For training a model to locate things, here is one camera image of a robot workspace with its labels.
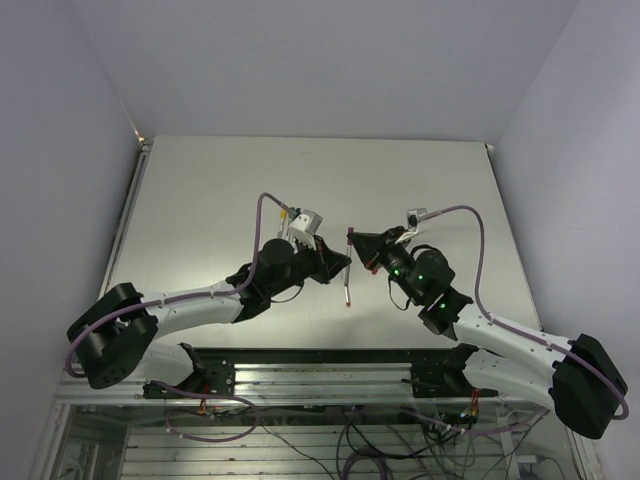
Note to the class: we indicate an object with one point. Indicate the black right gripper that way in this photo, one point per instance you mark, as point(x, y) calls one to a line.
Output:
point(367, 246)

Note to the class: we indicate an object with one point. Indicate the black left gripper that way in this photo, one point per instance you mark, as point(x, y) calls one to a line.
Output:
point(326, 261)

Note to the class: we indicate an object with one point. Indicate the white marker purple end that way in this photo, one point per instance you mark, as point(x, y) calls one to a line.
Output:
point(349, 255)

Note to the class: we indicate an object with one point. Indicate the white marker red end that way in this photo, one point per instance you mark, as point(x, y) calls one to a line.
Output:
point(347, 289)

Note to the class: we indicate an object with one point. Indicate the white marker yellow end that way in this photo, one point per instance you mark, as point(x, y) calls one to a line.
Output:
point(282, 226)

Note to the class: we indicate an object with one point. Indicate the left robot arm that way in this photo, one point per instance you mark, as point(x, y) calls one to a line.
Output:
point(115, 337)

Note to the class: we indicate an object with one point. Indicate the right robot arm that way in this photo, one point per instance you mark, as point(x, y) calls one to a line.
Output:
point(574, 378)

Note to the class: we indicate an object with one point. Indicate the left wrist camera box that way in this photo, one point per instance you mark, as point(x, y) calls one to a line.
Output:
point(303, 228)

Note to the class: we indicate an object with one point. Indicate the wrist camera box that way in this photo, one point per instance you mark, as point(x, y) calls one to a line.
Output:
point(303, 228)
point(414, 217)

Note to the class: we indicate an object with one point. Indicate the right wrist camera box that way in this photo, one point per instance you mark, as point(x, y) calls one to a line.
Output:
point(414, 217)

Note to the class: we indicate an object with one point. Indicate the aluminium frame rails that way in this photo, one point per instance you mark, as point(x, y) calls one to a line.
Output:
point(303, 414)

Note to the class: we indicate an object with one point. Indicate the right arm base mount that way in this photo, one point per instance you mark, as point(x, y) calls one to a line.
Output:
point(438, 373)

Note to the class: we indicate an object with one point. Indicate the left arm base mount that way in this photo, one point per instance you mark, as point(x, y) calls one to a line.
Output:
point(200, 375)

